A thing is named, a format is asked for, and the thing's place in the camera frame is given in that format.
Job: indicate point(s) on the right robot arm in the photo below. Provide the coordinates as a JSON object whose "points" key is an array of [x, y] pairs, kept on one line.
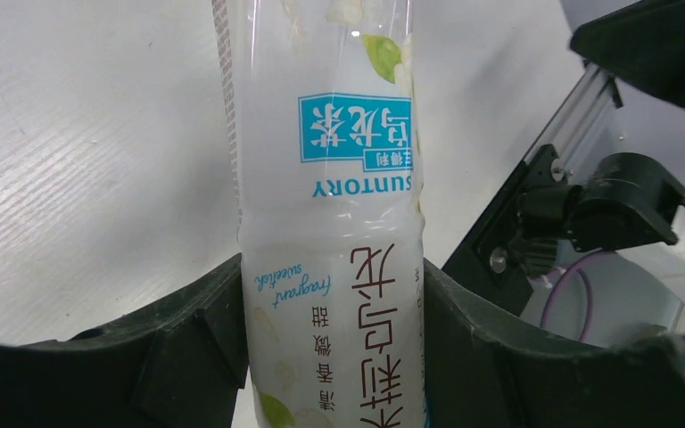
{"points": [[629, 203]]}

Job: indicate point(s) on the white blue label bottle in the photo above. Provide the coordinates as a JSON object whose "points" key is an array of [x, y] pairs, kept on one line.
{"points": [[323, 135]]}

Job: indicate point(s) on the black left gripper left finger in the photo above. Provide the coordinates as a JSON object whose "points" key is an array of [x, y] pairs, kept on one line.
{"points": [[177, 362]]}

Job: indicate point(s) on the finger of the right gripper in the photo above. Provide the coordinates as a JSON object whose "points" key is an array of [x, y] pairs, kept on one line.
{"points": [[643, 44]]}

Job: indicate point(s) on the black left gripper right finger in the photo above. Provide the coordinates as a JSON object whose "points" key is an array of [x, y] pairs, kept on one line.
{"points": [[487, 368]]}

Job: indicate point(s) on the aluminium front rail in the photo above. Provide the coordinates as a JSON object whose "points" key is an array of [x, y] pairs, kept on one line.
{"points": [[592, 98]]}

